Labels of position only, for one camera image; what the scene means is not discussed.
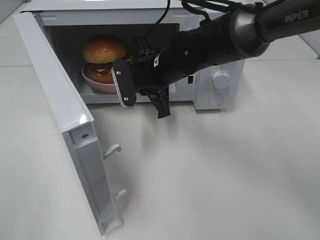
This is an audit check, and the white microwave oven body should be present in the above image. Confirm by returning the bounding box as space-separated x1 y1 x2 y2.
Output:
14 0 244 110

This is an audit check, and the burger with sesame-free bun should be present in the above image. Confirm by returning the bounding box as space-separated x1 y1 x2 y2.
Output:
83 33 136 84

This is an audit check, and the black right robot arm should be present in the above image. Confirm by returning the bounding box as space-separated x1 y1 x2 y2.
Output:
121 0 320 118

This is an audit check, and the round white door release button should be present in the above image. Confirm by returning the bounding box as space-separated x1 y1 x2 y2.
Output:
208 93 224 107

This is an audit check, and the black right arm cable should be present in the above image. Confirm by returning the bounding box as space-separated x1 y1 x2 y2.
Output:
142 0 238 41

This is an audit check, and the white microwave door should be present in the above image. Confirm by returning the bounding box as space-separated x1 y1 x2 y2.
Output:
13 12 128 236

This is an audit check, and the lower white microwave knob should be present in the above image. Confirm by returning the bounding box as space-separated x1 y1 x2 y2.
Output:
212 70 231 89

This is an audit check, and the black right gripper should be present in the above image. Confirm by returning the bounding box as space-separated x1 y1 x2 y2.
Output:
129 36 175 119

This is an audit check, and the pink plate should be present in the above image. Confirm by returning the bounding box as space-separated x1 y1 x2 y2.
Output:
81 63 117 94

